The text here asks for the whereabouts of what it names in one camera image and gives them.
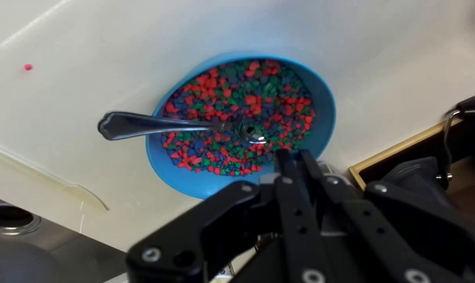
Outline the clear plastic strip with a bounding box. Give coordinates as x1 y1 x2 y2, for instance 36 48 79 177
0 144 112 212

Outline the steel sink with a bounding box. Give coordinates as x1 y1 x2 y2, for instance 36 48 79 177
0 191 131 283

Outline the colourful cereal pile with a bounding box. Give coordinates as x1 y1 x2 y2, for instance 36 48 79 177
161 58 318 177

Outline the black rounded device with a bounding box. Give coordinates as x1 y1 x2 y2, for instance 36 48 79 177
442 92 475 163

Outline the wooden framed tray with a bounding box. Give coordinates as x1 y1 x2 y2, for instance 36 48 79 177
346 116 475 221

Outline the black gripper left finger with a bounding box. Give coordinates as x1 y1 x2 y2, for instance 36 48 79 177
124 149 329 283

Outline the blue bowl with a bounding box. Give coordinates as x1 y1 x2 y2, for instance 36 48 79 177
145 53 338 201

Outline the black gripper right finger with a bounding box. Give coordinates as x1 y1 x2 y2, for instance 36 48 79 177
299 149 475 283

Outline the metal spoon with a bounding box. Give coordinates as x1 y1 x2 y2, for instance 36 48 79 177
96 110 269 146

